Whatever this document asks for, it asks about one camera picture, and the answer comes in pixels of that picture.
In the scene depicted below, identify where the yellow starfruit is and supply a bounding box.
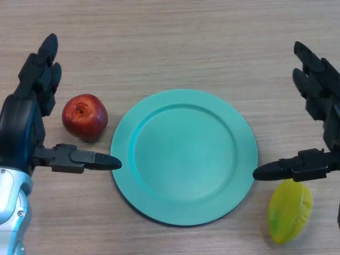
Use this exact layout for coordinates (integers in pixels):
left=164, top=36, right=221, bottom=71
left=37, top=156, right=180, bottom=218
left=267, top=178, right=313, bottom=245

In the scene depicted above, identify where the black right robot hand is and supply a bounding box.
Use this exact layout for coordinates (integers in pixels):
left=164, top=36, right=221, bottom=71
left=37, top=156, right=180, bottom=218
left=252, top=41, right=340, bottom=184

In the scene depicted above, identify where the green round plate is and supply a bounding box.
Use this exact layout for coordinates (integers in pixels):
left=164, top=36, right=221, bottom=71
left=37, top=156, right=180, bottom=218
left=110, top=89, right=258, bottom=227

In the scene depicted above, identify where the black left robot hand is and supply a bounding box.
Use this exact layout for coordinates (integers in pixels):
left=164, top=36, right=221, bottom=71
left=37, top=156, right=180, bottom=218
left=0, top=33, right=123, bottom=177

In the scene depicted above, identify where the red apple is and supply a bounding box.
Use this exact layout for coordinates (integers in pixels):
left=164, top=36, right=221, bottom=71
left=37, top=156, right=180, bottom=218
left=62, top=93, right=109, bottom=143

